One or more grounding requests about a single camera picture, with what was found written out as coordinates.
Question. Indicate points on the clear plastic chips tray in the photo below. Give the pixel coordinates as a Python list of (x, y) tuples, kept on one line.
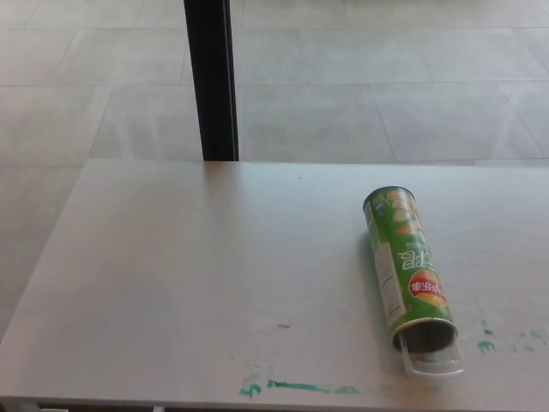
[(435, 365)]

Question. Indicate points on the black vertical pillar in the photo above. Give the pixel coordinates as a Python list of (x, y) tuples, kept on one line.
[(212, 81)]

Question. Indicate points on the green chips canister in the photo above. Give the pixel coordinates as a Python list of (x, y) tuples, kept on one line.
[(400, 253)]

